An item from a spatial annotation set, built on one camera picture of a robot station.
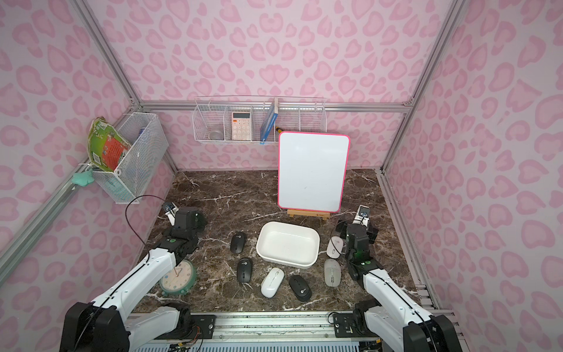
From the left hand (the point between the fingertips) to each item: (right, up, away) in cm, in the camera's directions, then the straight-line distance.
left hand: (186, 216), depth 84 cm
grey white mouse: (+56, -21, -2) cm, 59 cm away
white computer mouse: (+33, -24, -4) cm, 41 cm away
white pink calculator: (+19, +38, +11) cm, 44 cm away
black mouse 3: (+43, -26, -5) cm, 51 cm away
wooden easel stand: (+44, -1, +15) cm, 46 cm away
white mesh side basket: (-14, +12, -12) cm, 22 cm away
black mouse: (+18, -12, +8) cm, 23 cm away
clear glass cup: (+7, +34, +13) cm, 37 cm away
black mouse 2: (+23, -20, -1) cm, 30 cm away
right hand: (+65, 0, -1) cm, 65 cm away
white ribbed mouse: (+58, -13, +4) cm, 59 cm away
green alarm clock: (0, -23, -4) cm, 23 cm away
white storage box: (+39, -13, +8) cm, 42 cm away
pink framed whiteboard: (+49, +18, +4) cm, 52 cm away
